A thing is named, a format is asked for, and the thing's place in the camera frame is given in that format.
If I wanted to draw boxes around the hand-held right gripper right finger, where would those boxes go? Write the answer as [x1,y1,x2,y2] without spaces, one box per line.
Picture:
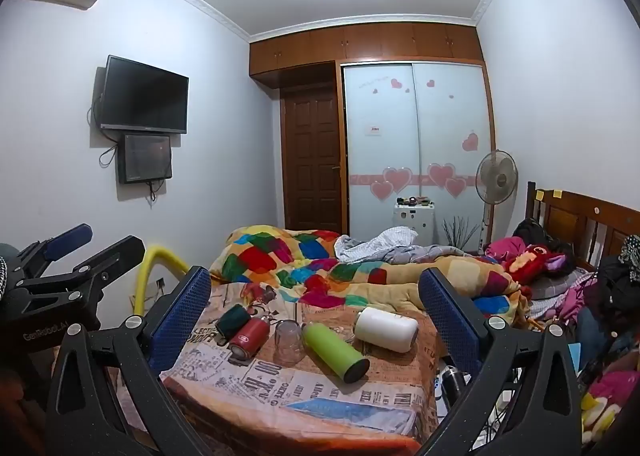
[418,268,584,456]

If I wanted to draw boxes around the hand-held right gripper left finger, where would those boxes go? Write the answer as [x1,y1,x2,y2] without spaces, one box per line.
[45,266,213,456]

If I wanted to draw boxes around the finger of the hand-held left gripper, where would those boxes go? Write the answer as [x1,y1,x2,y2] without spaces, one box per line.
[30,235,147,309]
[10,223,94,281]

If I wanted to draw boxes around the dark green cup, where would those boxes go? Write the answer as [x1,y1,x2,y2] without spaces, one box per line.
[216,304,252,341]

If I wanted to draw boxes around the white cylindrical bottle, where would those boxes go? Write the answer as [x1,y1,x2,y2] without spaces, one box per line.
[354,307,419,353]

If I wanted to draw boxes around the red cup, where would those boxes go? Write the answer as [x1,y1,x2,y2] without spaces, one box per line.
[229,318,271,362]

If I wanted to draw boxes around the clear glass cup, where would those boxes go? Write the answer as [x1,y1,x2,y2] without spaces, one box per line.
[272,320,304,366]

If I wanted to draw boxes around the green bottle black cap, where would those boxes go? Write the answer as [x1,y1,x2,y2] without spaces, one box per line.
[301,322,371,383]

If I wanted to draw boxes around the yellow foam tube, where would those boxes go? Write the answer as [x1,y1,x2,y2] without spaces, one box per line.
[131,245,189,333]

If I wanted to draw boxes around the dark dried twig plant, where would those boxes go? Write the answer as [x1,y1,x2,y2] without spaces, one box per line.
[442,216,482,253]

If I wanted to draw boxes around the pink cloth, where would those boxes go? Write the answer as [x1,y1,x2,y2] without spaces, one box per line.
[484,236,527,263]

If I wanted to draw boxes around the grey white crumpled cloth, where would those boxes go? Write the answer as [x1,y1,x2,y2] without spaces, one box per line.
[334,228,466,265]

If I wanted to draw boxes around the small white cabinet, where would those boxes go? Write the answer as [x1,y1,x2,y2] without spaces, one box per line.
[392,201,436,244]

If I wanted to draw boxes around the red plush toy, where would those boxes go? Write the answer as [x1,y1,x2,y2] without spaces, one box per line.
[500,245,577,289]

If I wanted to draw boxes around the colourful patchwork quilt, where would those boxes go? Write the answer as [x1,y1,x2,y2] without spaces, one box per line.
[209,226,533,327]

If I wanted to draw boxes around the newspaper print covered table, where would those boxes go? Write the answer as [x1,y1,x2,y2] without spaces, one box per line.
[160,281,446,449]

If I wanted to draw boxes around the white standing fan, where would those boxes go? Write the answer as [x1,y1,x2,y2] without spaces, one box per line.
[475,150,519,253]

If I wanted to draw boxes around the brown wooden headboard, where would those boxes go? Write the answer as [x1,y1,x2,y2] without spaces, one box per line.
[525,182,640,273]

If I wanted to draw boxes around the pile of dark clothes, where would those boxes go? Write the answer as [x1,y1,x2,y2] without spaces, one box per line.
[582,235,640,331]

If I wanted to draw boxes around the yellow plush toy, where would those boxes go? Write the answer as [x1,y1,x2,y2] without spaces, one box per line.
[580,393,622,445]

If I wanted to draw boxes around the white sliding door wardrobe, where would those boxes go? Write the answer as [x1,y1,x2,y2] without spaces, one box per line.
[341,60,495,253]

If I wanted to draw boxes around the brown wooden door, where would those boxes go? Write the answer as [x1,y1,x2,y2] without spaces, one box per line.
[280,84,347,235]

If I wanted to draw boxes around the brown overhead wooden cabinets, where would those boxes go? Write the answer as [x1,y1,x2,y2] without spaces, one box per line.
[249,23,484,90]

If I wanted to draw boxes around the small black wall monitor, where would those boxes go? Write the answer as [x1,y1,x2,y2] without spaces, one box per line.
[117,134,173,185]

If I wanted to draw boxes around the wall-mounted black television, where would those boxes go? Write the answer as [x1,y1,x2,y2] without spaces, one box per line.
[95,54,190,135]

